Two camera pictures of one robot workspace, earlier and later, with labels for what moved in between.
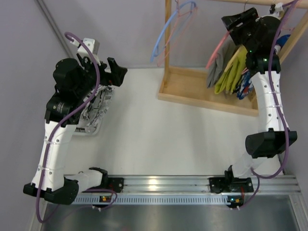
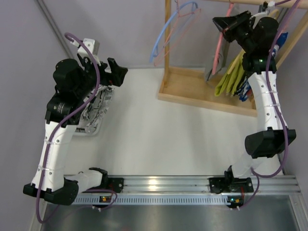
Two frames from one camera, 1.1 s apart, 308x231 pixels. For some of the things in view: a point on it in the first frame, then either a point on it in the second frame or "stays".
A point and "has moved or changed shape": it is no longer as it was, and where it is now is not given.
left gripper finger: [113, 65] stays
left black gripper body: [111, 75] stays
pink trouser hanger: [217, 49] has moved or changed shape
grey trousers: [221, 60] has moved or changed shape
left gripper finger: [118, 75] stays
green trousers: [235, 73] stays
